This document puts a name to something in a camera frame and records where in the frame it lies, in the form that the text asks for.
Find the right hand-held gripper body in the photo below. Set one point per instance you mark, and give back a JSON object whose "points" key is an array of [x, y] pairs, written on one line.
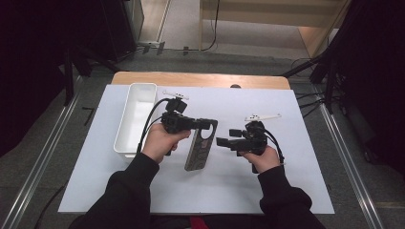
{"points": [[254, 140]]}

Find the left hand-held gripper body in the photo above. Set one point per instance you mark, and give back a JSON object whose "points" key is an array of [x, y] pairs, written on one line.
{"points": [[175, 122]]}

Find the patterned dark phone case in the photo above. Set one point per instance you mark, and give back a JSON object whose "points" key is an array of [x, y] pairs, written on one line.
{"points": [[199, 152]]}

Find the white plastic bin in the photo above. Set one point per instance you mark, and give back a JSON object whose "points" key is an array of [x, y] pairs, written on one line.
{"points": [[137, 117]]}

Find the person's right hand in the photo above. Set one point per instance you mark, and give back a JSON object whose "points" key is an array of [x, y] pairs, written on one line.
{"points": [[266, 160]]}

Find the person's left hand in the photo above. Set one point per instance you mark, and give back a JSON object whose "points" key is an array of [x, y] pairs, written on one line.
{"points": [[159, 143]]}

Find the wooden table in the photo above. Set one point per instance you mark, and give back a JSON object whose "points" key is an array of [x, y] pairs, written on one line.
{"points": [[197, 79]]}

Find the white table board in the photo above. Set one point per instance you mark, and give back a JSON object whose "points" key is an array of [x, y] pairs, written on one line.
{"points": [[229, 187]]}

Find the dark round table grommet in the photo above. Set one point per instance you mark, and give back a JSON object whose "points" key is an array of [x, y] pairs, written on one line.
{"points": [[235, 86]]}

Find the person's dark and red clothing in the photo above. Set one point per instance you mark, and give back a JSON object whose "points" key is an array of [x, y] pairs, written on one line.
{"points": [[229, 222]]}

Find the black stand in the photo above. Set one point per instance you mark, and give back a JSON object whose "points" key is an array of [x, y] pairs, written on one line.
{"points": [[68, 79], [331, 86]]}

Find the black cabinet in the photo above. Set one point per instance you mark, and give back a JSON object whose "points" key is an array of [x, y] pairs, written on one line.
{"points": [[121, 28]]}

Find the light wooden shelf unit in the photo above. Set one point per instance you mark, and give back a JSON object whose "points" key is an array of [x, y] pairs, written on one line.
{"points": [[254, 9]]}

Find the dark curtain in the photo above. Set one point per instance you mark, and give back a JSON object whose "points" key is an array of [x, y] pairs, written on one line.
{"points": [[28, 63], [375, 63]]}

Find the metal rail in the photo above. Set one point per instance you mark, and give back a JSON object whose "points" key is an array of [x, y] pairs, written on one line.
{"points": [[40, 165], [349, 165]]}

